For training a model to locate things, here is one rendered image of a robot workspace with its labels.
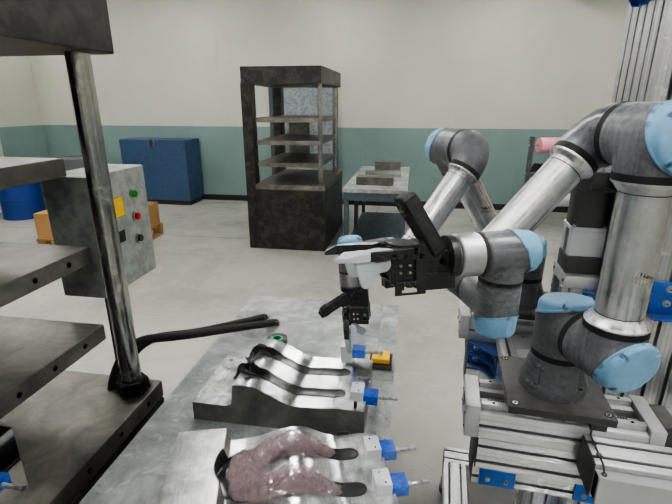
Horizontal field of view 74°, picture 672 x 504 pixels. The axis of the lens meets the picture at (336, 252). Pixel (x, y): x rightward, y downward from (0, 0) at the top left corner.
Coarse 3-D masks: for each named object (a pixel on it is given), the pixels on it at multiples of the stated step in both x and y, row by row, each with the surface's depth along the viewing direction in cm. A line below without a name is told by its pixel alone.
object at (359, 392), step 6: (354, 384) 128; (360, 384) 128; (354, 390) 125; (360, 390) 125; (366, 390) 127; (372, 390) 127; (378, 390) 128; (354, 396) 125; (360, 396) 125; (366, 396) 125; (372, 396) 125; (378, 396) 126; (384, 396) 126; (366, 402) 125; (372, 402) 125
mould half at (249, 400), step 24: (240, 360) 150; (264, 360) 137; (312, 360) 146; (336, 360) 146; (360, 360) 145; (216, 384) 138; (240, 384) 125; (264, 384) 127; (312, 384) 134; (336, 384) 133; (216, 408) 129; (240, 408) 127; (264, 408) 126; (288, 408) 125; (312, 408) 123; (336, 408) 122; (360, 408) 122; (336, 432) 125; (360, 432) 123
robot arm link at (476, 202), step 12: (432, 132) 141; (444, 132) 136; (456, 132) 132; (432, 144) 139; (444, 144) 133; (432, 156) 140; (444, 156) 135; (444, 168) 140; (480, 180) 145; (468, 192) 144; (480, 192) 145; (468, 204) 148; (480, 204) 147; (480, 216) 149; (492, 216) 150; (480, 228) 153
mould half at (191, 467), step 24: (192, 432) 110; (216, 432) 110; (312, 432) 114; (192, 456) 103; (288, 456) 105; (312, 456) 106; (360, 456) 110; (168, 480) 96; (192, 480) 96; (216, 480) 96; (336, 480) 102; (360, 480) 103
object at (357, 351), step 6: (342, 342) 144; (342, 348) 141; (354, 348) 142; (360, 348) 142; (342, 354) 141; (348, 354) 141; (354, 354) 141; (360, 354) 141; (342, 360) 142; (348, 360) 142
